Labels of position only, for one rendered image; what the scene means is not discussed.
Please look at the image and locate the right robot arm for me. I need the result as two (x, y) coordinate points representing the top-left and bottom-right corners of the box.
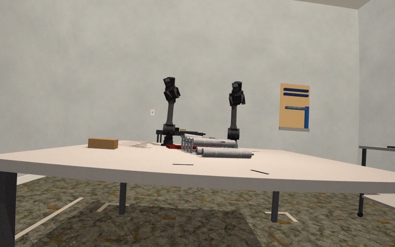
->
(161, 77), (176, 146)

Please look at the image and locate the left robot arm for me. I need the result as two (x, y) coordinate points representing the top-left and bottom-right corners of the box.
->
(227, 81), (243, 141)

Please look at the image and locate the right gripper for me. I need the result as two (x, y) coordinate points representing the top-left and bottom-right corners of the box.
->
(164, 87), (180, 101)

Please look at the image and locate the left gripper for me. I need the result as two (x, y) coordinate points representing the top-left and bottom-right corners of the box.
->
(229, 94), (245, 106)

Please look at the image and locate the brown cardboard box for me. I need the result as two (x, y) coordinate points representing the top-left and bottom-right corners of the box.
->
(88, 138), (118, 150)

